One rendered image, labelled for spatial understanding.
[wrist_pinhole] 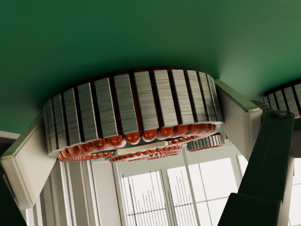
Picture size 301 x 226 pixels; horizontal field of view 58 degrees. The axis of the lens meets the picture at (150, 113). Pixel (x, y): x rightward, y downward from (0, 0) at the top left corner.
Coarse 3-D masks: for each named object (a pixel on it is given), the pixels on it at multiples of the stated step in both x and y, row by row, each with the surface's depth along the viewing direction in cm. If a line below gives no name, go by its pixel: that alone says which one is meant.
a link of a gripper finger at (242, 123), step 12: (216, 84) 18; (228, 96) 15; (240, 96) 15; (228, 108) 15; (240, 108) 13; (252, 108) 13; (228, 120) 16; (240, 120) 14; (252, 120) 13; (228, 132) 16; (240, 132) 14; (252, 132) 13; (240, 144) 15; (252, 144) 13
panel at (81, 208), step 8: (72, 168) 44; (80, 168) 43; (72, 176) 43; (80, 176) 43; (72, 184) 43; (80, 184) 43; (40, 192) 43; (80, 192) 43; (40, 200) 43; (80, 200) 43; (80, 208) 42; (80, 216) 42; (88, 216) 43; (80, 224) 42; (88, 224) 42
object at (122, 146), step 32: (64, 96) 14; (96, 96) 13; (128, 96) 13; (160, 96) 13; (192, 96) 14; (64, 128) 14; (96, 128) 13; (128, 128) 12; (160, 128) 13; (192, 128) 14; (64, 160) 16
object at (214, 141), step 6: (204, 138) 75; (210, 138) 74; (216, 138) 75; (222, 138) 77; (192, 144) 76; (198, 144) 75; (204, 144) 74; (210, 144) 75; (216, 144) 75; (222, 144) 77; (180, 150) 78; (192, 150) 77; (198, 150) 76; (162, 156) 75
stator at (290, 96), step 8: (280, 88) 25; (288, 88) 24; (296, 88) 24; (264, 96) 29; (272, 96) 26; (280, 96) 25; (288, 96) 24; (296, 96) 24; (272, 104) 26; (280, 104) 25; (288, 104) 24; (296, 104) 24; (296, 112) 24
